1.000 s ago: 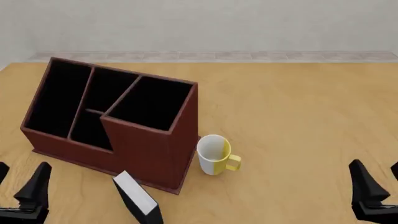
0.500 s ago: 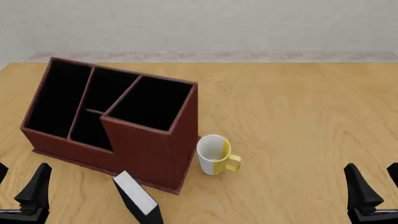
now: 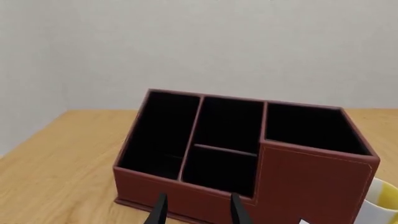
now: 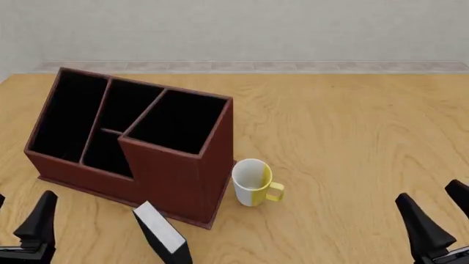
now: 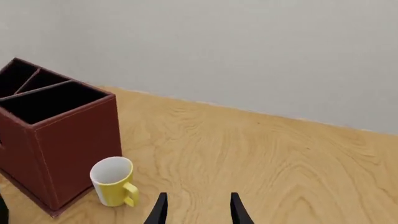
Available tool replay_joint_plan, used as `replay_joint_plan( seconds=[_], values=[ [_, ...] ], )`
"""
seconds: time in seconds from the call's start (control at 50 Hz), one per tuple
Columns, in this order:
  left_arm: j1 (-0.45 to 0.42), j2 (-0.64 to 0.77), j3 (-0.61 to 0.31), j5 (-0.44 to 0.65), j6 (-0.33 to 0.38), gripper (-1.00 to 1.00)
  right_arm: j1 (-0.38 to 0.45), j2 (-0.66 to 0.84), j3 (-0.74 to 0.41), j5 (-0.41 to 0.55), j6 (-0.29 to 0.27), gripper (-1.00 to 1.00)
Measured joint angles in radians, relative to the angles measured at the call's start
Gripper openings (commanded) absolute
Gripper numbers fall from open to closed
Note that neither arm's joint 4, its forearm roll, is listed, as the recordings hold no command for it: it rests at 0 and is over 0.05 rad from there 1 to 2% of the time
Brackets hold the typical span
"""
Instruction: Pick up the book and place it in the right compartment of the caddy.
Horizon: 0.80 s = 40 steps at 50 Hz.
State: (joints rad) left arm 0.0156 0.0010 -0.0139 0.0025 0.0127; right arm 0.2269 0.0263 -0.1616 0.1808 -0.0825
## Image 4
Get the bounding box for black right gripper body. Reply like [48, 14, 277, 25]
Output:
[413, 246, 469, 264]

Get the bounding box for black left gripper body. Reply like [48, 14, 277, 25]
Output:
[0, 241, 56, 264]

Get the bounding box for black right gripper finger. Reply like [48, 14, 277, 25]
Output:
[444, 178, 469, 219]
[394, 192, 457, 260]

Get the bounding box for black book with white pages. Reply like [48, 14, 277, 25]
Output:
[132, 200, 193, 264]

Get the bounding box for red-brown desk caddy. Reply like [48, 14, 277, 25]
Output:
[23, 67, 236, 231]

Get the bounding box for white and yellow mug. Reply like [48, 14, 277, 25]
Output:
[231, 158, 286, 208]

